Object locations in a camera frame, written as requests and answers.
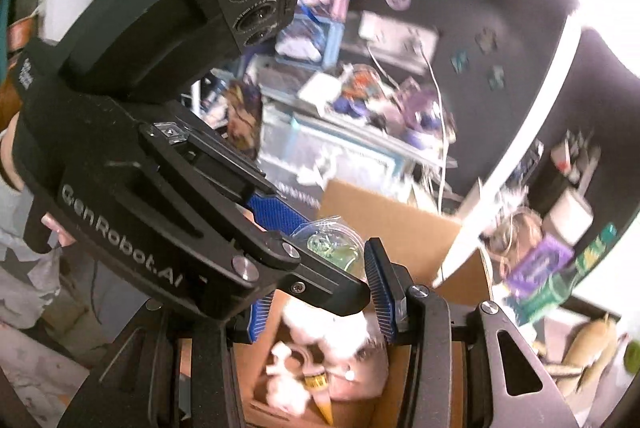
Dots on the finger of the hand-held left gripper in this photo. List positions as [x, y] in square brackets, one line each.
[272, 210]
[320, 280]

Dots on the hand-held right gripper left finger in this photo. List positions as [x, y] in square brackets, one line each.
[257, 323]

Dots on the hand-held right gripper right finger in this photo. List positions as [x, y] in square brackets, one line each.
[377, 283]

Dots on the green trinket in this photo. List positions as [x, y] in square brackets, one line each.
[330, 248]

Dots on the white pink plush toy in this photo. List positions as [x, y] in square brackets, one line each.
[320, 330]

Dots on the brown cardboard box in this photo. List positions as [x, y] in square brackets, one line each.
[400, 218]

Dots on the person's left hand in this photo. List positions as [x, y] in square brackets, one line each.
[55, 230]

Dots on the small white toy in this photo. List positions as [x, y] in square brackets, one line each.
[287, 390]

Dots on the white desktop shelf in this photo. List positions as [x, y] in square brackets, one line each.
[280, 127]

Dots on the blue framed picture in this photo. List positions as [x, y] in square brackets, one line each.
[340, 147]

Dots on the ice cream cone toy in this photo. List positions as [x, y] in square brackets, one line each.
[322, 395]

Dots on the dark illustrated art card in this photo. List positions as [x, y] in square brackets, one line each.
[245, 112]

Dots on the orange furry object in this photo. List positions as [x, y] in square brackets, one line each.
[7, 100]

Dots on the white adapter box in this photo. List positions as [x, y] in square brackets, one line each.
[320, 90]

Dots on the orange haired figurine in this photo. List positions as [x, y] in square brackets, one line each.
[362, 82]

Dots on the purple printed box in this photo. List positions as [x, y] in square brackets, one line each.
[540, 258]

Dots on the purple snow globe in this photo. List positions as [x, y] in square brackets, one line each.
[425, 112]

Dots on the green glass bottle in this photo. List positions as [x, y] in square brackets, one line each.
[565, 275]

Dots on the white thermos bottle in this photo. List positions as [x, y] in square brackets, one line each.
[567, 213]

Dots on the black pen holder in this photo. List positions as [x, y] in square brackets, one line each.
[565, 167]

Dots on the tan wooden object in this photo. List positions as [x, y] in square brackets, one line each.
[590, 348]

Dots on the teal character sticker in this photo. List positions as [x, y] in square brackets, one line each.
[496, 77]
[460, 60]

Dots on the white desk lamp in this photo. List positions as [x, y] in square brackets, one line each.
[550, 82]

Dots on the dark character sticker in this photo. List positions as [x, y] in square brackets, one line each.
[485, 40]

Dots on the white wall power outlet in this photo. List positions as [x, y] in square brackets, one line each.
[400, 35]

